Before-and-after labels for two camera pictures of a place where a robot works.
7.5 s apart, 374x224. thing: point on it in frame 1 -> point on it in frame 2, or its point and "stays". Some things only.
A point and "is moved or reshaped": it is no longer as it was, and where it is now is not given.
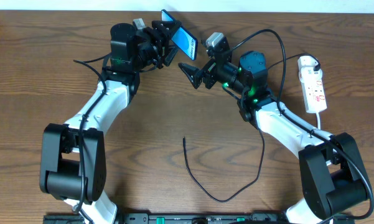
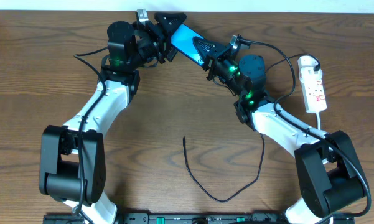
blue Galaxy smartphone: (188, 43) is moved or reshaped
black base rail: (190, 218) stays
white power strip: (313, 95) stays
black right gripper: (206, 74) -> (214, 62)
